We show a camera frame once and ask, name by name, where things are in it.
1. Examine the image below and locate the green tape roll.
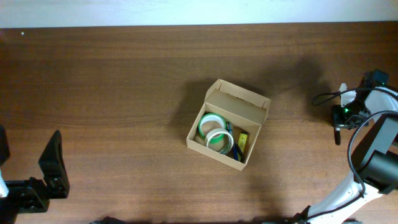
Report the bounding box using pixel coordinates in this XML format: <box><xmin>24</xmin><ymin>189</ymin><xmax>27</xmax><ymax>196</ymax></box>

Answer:
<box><xmin>198</xmin><ymin>113</ymin><xmax>226</xmax><ymax>140</ymax></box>

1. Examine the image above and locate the yellow highlighter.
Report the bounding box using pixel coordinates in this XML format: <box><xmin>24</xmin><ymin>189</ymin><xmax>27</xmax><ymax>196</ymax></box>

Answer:
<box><xmin>238</xmin><ymin>131</ymin><xmax>249</xmax><ymax>154</ymax></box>

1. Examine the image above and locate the cardboard box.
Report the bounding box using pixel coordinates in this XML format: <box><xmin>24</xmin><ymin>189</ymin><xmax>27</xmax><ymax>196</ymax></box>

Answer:
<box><xmin>187</xmin><ymin>79</ymin><xmax>271</xmax><ymax>170</ymax></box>

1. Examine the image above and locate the blue pen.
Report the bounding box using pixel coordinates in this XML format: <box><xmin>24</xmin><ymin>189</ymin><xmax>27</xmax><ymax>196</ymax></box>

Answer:
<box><xmin>225</xmin><ymin>121</ymin><xmax>240</xmax><ymax>162</ymax></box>

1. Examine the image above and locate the black and white marker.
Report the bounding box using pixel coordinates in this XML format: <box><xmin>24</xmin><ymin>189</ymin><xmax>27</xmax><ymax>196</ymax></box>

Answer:
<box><xmin>333</xmin><ymin>127</ymin><xmax>341</xmax><ymax>146</ymax></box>

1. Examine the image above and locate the white tape roll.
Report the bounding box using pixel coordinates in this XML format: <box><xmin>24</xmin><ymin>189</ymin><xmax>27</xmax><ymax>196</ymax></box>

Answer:
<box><xmin>205</xmin><ymin>128</ymin><xmax>234</xmax><ymax>154</ymax></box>

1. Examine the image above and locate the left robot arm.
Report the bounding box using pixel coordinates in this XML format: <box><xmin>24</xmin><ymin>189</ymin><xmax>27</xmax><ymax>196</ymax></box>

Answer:
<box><xmin>1</xmin><ymin>130</ymin><xmax>70</xmax><ymax>223</ymax></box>

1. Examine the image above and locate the black pen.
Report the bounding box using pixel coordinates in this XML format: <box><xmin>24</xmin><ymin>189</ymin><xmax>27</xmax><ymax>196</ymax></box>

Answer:
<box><xmin>233</xmin><ymin>143</ymin><xmax>245</xmax><ymax>162</ymax></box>

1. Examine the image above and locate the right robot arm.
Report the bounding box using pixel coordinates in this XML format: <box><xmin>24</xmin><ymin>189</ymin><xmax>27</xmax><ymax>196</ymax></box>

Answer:
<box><xmin>293</xmin><ymin>70</ymin><xmax>397</xmax><ymax>224</ymax></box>

